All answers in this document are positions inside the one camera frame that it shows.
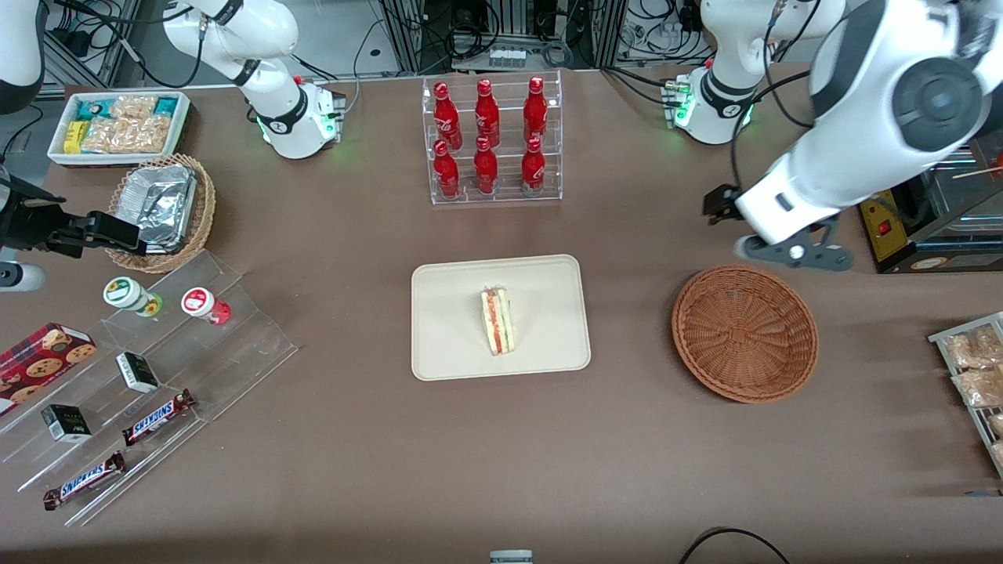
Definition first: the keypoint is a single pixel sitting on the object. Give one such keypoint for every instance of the brown snickers bar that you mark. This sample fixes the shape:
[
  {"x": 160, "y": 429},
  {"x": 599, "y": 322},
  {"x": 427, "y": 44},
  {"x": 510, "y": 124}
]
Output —
[
  {"x": 157, "y": 417},
  {"x": 85, "y": 480}
]

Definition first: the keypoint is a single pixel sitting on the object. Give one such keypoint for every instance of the steel food pan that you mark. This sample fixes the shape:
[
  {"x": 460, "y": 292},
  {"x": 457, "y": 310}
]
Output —
[{"x": 979, "y": 196}]

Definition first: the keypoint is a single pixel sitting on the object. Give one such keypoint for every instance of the small grey box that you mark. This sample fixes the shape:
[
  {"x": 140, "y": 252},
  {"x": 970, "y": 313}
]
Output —
[{"x": 511, "y": 557}]

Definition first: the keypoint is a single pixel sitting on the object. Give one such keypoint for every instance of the aluminium foil container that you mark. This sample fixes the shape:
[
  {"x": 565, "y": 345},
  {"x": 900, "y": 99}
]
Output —
[{"x": 157, "y": 204}]

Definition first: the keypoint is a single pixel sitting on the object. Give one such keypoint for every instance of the white power strip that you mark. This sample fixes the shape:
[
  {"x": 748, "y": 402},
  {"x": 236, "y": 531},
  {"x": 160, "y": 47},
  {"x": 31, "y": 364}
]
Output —
[{"x": 507, "y": 57}]

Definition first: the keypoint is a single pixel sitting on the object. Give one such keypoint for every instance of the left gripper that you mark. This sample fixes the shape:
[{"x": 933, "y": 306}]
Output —
[{"x": 718, "y": 204}]

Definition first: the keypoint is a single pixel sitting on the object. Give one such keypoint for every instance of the teal snack packet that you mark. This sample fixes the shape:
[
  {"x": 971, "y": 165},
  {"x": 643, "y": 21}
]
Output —
[
  {"x": 90, "y": 110},
  {"x": 166, "y": 105}
]

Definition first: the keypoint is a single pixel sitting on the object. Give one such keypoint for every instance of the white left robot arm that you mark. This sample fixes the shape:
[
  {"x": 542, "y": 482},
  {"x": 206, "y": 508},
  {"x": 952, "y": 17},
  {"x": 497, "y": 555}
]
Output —
[{"x": 862, "y": 117}]

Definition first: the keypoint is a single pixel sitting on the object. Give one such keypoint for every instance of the large clear cracker bag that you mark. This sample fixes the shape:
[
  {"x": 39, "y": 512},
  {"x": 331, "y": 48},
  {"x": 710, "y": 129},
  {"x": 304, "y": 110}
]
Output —
[{"x": 129, "y": 135}]

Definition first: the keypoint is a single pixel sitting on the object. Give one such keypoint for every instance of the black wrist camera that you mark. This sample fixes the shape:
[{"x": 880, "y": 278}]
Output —
[{"x": 721, "y": 205}]

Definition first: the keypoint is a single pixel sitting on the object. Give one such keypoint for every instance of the oval tan wicker basket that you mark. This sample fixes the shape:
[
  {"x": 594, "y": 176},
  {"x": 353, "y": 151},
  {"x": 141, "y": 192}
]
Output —
[{"x": 205, "y": 204}]

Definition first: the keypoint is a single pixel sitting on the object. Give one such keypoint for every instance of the yellow snack packet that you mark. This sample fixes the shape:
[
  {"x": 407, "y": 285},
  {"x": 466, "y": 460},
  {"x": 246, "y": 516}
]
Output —
[{"x": 74, "y": 137}]

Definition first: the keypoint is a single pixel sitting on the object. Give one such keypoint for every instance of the clear acrylic stepped display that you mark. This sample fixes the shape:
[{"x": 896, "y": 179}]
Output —
[{"x": 243, "y": 345}]

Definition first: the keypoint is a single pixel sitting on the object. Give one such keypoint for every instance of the beige rectangular tray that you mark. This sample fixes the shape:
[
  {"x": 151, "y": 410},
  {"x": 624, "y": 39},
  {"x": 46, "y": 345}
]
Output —
[{"x": 447, "y": 321}]

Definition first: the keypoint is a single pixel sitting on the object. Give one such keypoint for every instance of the black food warmer appliance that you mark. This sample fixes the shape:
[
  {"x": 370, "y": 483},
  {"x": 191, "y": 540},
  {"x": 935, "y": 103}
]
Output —
[{"x": 901, "y": 254}]

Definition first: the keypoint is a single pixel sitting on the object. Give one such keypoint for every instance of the red lid white cup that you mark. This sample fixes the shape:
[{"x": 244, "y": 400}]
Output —
[{"x": 200, "y": 303}]

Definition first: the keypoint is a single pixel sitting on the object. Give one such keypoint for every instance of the red cola bottle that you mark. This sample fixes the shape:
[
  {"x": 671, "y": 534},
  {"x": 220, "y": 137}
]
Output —
[
  {"x": 487, "y": 116},
  {"x": 486, "y": 171},
  {"x": 535, "y": 113},
  {"x": 447, "y": 174},
  {"x": 447, "y": 117},
  {"x": 533, "y": 171}
]

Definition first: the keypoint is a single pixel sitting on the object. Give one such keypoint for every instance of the clear acrylic bottle rack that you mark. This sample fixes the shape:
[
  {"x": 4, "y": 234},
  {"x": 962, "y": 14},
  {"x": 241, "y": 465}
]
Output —
[{"x": 509, "y": 200}]

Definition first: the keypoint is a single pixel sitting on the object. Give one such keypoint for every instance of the wooden skewer stick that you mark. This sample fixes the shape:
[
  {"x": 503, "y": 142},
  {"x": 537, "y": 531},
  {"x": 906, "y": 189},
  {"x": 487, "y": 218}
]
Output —
[{"x": 979, "y": 171}]

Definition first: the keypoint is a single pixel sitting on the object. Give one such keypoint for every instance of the small black box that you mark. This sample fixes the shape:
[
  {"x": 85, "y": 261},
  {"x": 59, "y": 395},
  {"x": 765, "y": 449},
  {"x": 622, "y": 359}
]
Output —
[
  {"x": 66, "y": 423},
  {"x": 137, "y": 372}
]

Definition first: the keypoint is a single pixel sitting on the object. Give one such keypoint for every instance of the tray of packaged snacks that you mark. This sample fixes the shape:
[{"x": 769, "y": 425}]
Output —
[{"x": 940, "y": 338}]

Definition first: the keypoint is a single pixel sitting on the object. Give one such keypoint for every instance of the triangle sandwich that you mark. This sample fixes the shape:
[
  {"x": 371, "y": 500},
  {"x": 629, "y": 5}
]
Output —
[{"x": 497, "y": 321}]

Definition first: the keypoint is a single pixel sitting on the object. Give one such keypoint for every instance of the white snack bin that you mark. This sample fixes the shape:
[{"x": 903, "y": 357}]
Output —
[{"x": 184, "y": 129}]

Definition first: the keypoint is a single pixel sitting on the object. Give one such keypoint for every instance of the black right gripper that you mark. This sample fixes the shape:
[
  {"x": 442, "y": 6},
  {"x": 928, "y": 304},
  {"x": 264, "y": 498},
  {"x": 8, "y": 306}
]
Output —
[{"x": 31, "y": 220}]

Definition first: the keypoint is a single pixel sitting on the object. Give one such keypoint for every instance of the clear bag of snacks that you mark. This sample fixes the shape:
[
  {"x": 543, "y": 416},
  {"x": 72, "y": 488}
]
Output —
[
  {"x": 975, "y": 348},
  {"x": 997, "y": 424},
  {"x": 979, "y": 388},
  {"x": 998, "y": 453}
]

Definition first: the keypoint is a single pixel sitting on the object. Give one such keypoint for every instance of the green lid white cup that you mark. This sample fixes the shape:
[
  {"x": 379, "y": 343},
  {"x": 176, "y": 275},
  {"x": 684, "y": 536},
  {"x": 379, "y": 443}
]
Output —
[{"x": 125, "y": 294}]

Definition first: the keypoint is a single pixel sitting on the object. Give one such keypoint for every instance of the red cookie box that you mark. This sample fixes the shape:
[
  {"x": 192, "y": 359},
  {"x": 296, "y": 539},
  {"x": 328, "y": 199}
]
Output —
[{"x": 43, "y": 364}]

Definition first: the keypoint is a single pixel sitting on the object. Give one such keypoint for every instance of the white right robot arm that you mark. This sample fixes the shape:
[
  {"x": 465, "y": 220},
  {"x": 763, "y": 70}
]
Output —
[{"x": 274, "y": 31}]

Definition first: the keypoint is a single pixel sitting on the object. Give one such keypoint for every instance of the round brown wicker basket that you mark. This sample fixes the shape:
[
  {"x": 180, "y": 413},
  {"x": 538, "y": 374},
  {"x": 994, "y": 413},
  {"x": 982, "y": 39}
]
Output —
[{"x": 744, "y": 333}]

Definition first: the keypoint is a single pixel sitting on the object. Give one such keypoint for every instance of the small clear cracker bag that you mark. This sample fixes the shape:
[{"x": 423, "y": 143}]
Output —
[{"x": 133, "y": 106}]

